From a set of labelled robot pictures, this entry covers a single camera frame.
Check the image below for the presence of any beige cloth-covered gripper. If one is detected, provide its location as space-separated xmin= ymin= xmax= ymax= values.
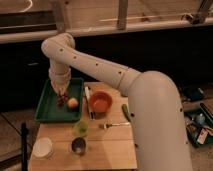
xmin=49 ymin=69 xmax=71 ymax=95

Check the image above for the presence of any dark purple grape bunch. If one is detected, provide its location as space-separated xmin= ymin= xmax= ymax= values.
xmin=57 ymin=93 xmax=68 ymax=107

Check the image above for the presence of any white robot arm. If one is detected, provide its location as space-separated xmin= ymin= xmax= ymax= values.
xmin=41 ymin=33 xmax=193 ymax=171

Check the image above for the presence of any red bowl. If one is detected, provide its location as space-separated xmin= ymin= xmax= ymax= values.
xmin=89 ymin=91 xmax=112 ymax=114

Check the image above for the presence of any peach coloured apple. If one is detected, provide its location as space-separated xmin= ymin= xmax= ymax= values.
xmin=67 ymin=98 xmax=78 ymax=109

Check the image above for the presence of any black and white marker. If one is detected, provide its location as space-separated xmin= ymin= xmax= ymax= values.
xmin=84 ymin=86 xmax=95 ymax=120

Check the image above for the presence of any green plastic tray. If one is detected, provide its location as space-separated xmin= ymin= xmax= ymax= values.
xmin=35 ymin=78 xmax=84 ymax=123

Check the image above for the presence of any green plastic cup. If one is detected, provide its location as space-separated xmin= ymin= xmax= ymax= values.
xmin=73 ymin=121 xmax=88 ymax=137

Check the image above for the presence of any silver fork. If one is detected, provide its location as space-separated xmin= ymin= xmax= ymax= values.
xmin=99 ymin=122 xmax=130 ymax=130

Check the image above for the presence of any metal cup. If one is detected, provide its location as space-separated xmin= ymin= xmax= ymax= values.
xmin=71 ymin=137 xmax=86 ymax=155

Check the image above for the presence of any white round lid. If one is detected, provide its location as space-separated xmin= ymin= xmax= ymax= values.
xmin=33 ymin=137 xmax=53 ymax=158

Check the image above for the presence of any green toolbox on floor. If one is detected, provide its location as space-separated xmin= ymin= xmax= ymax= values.
xmin=184 ymin=103 xmax=213 ymax=148

